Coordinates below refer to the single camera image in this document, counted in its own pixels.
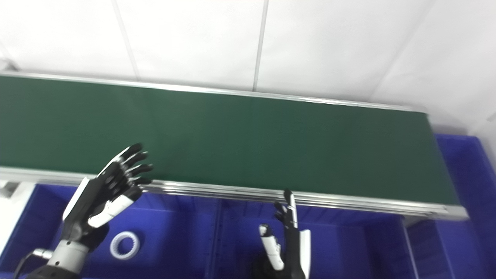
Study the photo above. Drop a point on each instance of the green conveyor belt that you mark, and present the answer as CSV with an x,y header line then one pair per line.
x,y
232,135

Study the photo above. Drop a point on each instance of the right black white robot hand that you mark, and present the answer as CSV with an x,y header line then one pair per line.
x,y
294,259

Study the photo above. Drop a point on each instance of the blue plastic bin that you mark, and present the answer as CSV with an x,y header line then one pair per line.
x,y
174,240
465,240
348,248

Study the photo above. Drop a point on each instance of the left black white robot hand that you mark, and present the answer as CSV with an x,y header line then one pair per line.
x,y
93,201

